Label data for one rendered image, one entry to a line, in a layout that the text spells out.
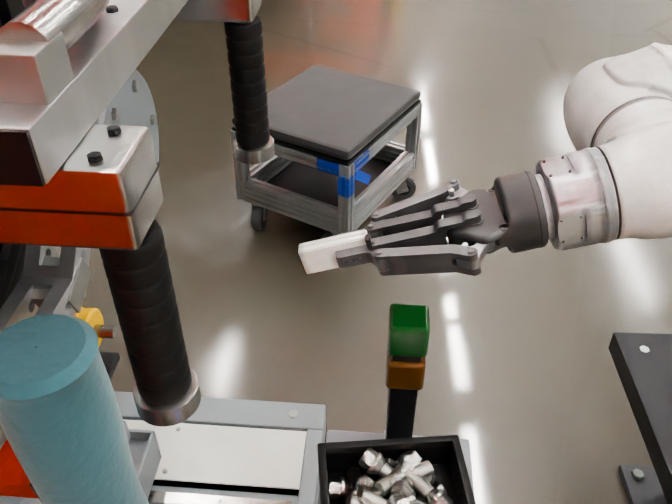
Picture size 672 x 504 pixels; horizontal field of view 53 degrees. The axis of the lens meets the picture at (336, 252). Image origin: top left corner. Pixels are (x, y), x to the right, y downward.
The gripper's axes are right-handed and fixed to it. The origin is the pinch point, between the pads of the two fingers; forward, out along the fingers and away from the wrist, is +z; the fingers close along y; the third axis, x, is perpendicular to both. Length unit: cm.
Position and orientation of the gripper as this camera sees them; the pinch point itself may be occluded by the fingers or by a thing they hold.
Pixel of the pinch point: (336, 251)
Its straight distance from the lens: 67.6
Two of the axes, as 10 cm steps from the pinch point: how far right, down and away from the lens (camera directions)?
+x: 2.6, 7.5, 6.0
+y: 0.0, 6.2, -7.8
